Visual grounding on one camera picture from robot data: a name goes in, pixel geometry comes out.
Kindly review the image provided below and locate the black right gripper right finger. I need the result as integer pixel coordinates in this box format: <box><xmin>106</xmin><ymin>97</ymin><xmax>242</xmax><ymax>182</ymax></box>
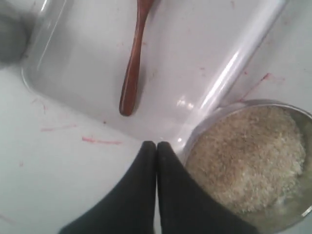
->
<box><xmin>157</xmin><ymin>142</ymin><xmax>258</xmax><ymax>234</ymax></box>

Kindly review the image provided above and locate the brown wooden spoon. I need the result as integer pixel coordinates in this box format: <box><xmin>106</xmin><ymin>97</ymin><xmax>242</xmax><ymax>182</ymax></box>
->
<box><xmin>119</xmin><ymin>0</ymin><xmax>154</xmax><ymax>117</ymax></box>

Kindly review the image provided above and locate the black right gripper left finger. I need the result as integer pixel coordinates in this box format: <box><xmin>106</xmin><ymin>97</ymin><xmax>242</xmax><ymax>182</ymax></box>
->
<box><xmin>60</xmin><ymin>141</ymin><xmax>156</xmax><ymax>234</ymax></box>

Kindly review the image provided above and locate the white uncooked rice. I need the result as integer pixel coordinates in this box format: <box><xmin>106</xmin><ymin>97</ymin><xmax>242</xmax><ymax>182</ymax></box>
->
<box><xmin>186</xmin><ymin>106</ymin><xmax>306</xmax><ymax>213</ymax></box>

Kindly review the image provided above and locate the steel bowl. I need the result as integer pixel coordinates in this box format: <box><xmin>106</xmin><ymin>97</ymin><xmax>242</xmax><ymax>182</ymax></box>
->
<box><xmin>185</xmin><ymin>100</ymin><xmax>312</xmax><ymax>228</ymax></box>

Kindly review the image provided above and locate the white rectangular plastic tray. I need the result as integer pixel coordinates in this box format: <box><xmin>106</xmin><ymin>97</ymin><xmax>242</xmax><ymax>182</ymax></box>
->
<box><xmin>22</xmin><ymin>0</ymin><xmax>286</xmax><ymax>144</ymax></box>

